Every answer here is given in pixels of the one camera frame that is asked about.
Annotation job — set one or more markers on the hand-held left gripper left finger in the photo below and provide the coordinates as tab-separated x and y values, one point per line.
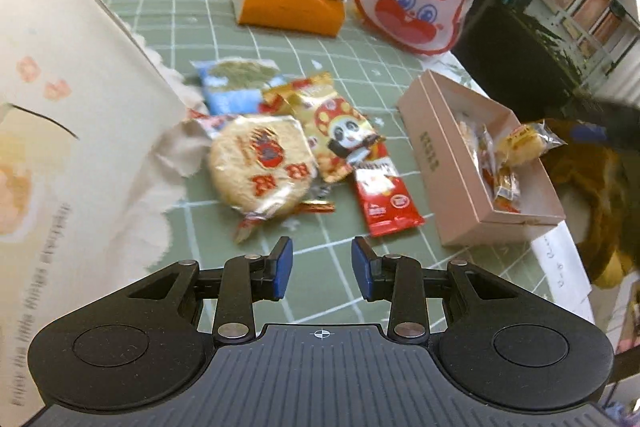
282	267

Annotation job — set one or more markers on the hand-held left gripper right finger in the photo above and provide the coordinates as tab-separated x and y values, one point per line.
362	267

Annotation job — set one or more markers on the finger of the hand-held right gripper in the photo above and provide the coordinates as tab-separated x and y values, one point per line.
615	113
590	133

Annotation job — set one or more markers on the clear pastry packet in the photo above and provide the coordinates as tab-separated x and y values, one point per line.
525	144

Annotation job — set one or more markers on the round cracker packet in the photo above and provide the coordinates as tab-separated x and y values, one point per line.
260	167

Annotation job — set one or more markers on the red-edged biscuit packet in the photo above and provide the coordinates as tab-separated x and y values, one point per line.
475	142

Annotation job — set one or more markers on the pink cardboard box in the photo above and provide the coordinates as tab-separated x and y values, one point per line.
430	142

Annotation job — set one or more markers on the red snack bar packet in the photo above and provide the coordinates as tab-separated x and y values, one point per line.
385	202

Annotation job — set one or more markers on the gold wrapped candy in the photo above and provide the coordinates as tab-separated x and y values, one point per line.
317	207

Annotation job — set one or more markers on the brown plush toy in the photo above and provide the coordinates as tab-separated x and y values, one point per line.
600	207

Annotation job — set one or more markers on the black metal rack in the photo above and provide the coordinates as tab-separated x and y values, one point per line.
525	37

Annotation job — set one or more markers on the panda print snack packet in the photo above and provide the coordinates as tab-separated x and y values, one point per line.
340	132

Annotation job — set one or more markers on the white paper sheet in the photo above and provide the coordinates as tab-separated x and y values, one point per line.
560	267

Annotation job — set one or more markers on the small red white packet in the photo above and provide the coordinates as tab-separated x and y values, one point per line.
207	124

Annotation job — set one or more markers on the blue white snack packet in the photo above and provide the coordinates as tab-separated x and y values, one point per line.
230	99

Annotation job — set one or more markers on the gold red snack packet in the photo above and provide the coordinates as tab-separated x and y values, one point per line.
305	89

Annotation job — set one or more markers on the white printed paper bag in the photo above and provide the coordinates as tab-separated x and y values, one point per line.
75	132

